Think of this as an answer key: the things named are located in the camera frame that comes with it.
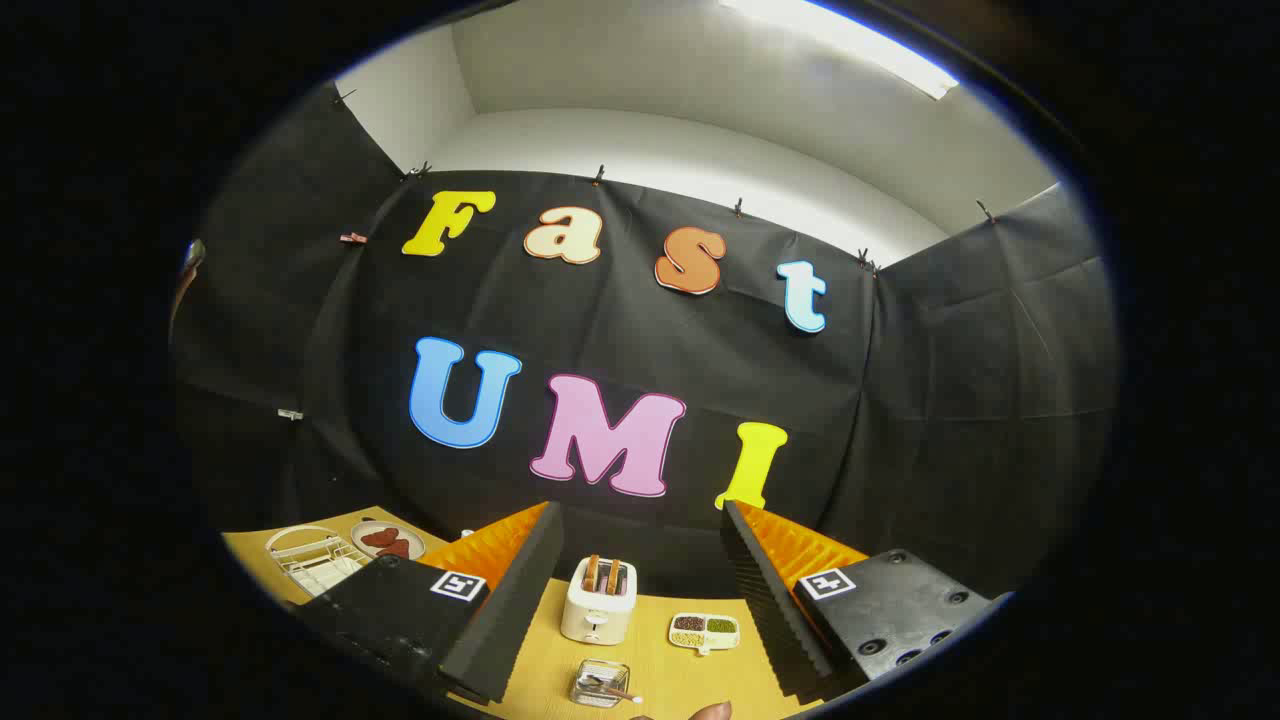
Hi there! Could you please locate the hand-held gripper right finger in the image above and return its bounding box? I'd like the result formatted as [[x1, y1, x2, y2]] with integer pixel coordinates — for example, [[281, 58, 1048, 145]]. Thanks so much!
[[720, 498, 1014, 705]]

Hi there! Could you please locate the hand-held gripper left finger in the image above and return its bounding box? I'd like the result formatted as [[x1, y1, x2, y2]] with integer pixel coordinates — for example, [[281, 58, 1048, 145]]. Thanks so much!
[[298, 500, 566, 706]]

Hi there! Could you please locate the white wire dish rack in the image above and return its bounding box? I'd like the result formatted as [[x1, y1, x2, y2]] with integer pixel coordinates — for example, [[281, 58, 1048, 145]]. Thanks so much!
[[265, 525, 373, 602]]

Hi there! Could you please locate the white divided bean dish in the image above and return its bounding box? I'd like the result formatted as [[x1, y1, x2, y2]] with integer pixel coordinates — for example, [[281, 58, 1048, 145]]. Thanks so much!
[[668, 612, 742, 657]]

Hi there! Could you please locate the small plate with meat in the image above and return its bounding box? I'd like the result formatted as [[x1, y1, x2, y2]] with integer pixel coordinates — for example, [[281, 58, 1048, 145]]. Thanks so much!
[[350, 518, 427, 562]]

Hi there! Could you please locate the white toaster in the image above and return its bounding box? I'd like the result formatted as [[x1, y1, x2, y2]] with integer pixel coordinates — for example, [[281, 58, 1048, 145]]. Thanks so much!
[[560, 556, 639, 646]]

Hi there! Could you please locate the black backdrop cloth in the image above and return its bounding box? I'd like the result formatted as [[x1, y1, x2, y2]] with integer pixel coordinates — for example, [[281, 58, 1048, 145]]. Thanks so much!
[[170, 80, 1119, 601]]

